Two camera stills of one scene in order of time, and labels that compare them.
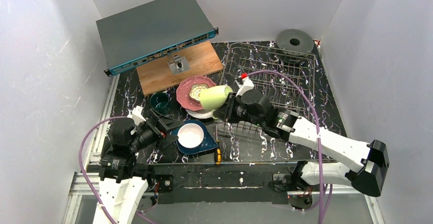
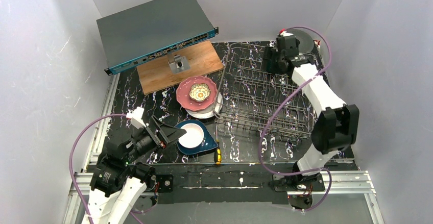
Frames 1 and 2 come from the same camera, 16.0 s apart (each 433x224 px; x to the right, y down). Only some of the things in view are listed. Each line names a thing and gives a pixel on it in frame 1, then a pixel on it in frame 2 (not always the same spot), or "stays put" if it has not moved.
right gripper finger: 221,113 -> 269,59
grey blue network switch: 130,36 stays put
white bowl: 190,135 stays put
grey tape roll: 295,41 stays put
